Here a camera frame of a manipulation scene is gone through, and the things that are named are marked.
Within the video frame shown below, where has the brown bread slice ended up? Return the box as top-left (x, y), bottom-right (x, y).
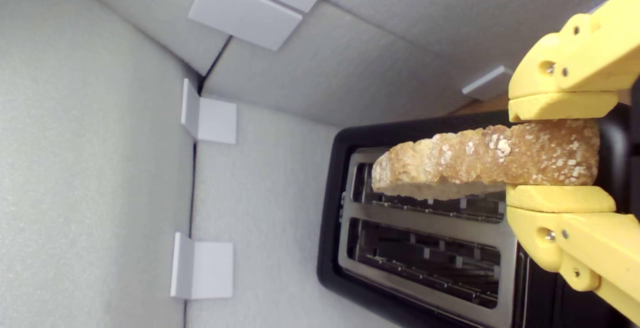
top-left (371, 119), bottom-right (601, 201)

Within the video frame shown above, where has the black two-slot toaster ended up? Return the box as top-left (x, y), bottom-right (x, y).
top-left (316, 103), bottom-right (640, 328)

